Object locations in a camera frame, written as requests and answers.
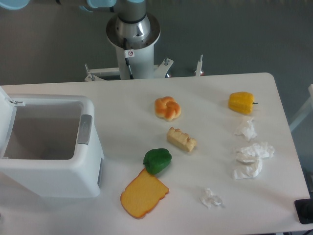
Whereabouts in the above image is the white trash can lid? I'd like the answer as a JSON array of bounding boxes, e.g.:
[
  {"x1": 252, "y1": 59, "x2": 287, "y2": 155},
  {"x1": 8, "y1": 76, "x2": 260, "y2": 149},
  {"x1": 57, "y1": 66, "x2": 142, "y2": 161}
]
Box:
[{"x1": 0, "y1": 87, "x2": 25, "y2": 158}]

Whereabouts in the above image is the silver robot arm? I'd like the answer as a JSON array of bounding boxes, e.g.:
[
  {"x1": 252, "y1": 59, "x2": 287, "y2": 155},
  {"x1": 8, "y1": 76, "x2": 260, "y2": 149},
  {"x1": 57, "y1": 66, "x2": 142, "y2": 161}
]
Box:
[{"x1": 35, "y1": 0, "x2": 154, "y2": 49}]

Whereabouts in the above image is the white trash can body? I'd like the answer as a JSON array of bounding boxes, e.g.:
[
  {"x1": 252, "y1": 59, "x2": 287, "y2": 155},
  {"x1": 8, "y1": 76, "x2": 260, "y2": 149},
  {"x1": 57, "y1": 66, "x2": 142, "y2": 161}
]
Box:
[{"x1": 0, "y1": 94, "x2": 104, "y2": 198}]

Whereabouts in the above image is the knotted bread roll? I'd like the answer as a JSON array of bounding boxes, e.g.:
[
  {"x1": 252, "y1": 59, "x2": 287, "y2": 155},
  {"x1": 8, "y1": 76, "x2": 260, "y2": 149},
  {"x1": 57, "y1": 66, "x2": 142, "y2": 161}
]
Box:
[{"x1": 155, "y1": 96, "x2": 181, "y2": 121}]

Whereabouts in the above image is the beige cake slice toy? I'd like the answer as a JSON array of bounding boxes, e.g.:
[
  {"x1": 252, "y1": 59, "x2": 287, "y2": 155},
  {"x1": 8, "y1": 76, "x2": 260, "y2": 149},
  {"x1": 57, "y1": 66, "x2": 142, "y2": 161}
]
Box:
[{"x1": 166, "y1": 127, "x2": 197, "y2": 152}]

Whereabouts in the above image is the green toy bell pepper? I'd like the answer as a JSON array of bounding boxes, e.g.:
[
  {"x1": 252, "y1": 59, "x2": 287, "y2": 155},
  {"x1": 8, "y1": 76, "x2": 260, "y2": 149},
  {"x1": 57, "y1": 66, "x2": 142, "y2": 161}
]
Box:
[{"x1": 143, "y1": 148, "x2": 172, "y2": 175}]

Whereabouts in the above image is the orange toast slice toy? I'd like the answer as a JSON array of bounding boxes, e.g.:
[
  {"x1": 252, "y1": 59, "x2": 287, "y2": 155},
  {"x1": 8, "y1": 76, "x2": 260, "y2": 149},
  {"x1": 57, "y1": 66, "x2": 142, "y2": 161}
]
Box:
[{"x1": 120, "y1": 169, "x2": 169, "y2": 219}]

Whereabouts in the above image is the yellow toy bell pepper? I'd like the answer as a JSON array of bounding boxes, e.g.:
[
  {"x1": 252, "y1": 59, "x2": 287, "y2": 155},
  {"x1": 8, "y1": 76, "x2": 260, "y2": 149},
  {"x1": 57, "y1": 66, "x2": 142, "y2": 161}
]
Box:
[{"x1": 228, "y1": 92, "x2": 258, "y2": 115}]

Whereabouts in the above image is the crumpled white tissue upper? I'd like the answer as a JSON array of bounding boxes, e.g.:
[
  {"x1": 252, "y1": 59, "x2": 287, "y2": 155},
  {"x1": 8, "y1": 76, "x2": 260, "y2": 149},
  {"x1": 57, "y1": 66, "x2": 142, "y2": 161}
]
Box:
[{"x1": 234, "y1": 117, "x2": 257, "y2": 141}]

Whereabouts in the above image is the crumpled white tissue small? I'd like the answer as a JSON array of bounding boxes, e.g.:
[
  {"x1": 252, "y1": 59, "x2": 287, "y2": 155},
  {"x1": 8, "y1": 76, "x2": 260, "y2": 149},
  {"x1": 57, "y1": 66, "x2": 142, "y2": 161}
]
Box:
[{"x1": 200, "y1": 188, "x2": 224, "y2": 209}]

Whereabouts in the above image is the crumpled white tissue large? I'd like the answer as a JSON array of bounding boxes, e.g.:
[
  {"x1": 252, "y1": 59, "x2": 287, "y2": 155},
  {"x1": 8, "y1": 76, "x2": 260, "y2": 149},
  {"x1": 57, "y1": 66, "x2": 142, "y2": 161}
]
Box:
[{"x1": 232, "y1": 142, "x2": 275, "y2": 180}]

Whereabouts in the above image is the black device at edge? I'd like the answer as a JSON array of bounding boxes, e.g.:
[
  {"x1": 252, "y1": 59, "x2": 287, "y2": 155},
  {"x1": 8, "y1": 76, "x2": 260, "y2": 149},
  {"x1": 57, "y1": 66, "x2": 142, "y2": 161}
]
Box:
[{"x1": 294, "y1": 199, "x2": 313, "y2": 224}]

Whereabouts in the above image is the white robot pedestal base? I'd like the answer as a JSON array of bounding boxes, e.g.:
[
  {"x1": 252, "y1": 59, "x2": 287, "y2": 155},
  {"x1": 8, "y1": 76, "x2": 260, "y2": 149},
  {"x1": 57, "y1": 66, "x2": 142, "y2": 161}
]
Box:
[{"x1": 84, "y1": 13, "x2": 206, "y2": 82}]

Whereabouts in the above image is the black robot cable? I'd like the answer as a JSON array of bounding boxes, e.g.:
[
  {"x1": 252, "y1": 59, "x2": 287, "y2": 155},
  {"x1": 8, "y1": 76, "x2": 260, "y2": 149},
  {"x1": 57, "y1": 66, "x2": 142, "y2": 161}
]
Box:
[{"x1": 123, "y1": 37, "x2": 134, "y2": 80}]

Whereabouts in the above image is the white table frame leg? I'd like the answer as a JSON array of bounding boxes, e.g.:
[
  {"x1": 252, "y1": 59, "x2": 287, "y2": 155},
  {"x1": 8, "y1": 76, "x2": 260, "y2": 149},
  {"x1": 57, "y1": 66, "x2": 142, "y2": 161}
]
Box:
[{"x1": 289, "y1": 84, "x2": 313, "y2": 132}]

